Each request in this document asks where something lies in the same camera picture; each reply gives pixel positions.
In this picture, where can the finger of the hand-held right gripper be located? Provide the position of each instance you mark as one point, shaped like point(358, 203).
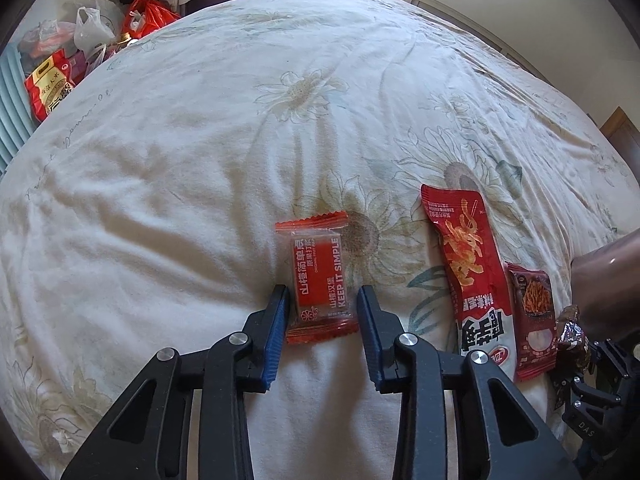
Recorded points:
point(572, 390)
point(612, 365)

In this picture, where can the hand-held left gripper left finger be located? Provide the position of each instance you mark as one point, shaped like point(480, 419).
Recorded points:
point(275, 340)

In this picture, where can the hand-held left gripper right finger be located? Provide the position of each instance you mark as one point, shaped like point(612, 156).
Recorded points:
point(372, 340)

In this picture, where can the brown foil candy packet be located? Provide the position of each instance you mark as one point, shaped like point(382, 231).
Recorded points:
point(570, 332)

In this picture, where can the small orange-red snack packet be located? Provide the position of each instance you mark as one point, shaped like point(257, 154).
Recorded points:
point(317, 270)

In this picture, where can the dark red snack packet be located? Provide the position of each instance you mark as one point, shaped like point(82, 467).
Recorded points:
point(532, 310)

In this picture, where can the long red snack packet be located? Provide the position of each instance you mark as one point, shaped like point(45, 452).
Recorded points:
point(467, 260)

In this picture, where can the black and brown electric kettle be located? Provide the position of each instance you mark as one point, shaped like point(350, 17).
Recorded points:
point(610, 280)

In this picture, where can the wooden headboard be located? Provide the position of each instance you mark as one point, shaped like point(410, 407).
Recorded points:
point(625, 132)

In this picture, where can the red rice bag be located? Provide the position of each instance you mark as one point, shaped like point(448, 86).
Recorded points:
point(47, 90)

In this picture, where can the red plastic bag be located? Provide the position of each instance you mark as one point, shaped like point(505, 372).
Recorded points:
point(150, 17)

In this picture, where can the light blue ribbed suitcase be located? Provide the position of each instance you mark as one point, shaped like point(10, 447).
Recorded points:
point(12, 110)

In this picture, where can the white plastic bag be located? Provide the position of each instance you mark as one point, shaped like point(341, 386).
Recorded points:
point(92, 27)

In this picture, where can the pink plastic bag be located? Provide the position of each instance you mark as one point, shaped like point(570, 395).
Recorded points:
point(45, 37)

